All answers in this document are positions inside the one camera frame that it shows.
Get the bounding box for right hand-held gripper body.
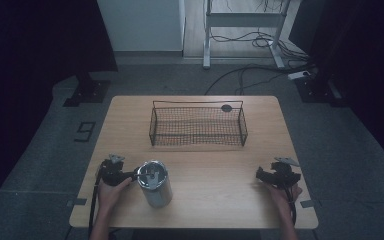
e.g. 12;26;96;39
267;156;303;190

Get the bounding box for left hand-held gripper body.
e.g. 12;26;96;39
98;153;138;187

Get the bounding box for silver metal cup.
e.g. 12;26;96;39
136;160;174;209

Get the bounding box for grey tape piece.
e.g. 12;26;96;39
66;197;88;208

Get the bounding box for black stand base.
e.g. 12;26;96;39
62;71;112;108
294;73;348;108

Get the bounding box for white power strip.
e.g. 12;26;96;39
286;70;312;81

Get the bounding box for dark curtain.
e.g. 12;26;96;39
288;0;384;174
0;0;119;221

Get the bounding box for white partition panel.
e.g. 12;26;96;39
96;0;187;53

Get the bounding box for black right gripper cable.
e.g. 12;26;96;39
283;186;298;225

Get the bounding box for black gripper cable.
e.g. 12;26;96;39
283;186;298;225
87;165;102;238

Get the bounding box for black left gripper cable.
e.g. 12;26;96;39
87;165;102;238

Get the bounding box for black wire mesh basket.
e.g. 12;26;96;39
148;99;249;148

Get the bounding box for black floor cables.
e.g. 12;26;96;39
203;29;318;97

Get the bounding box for white desk frame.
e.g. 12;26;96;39
202;0;302;70

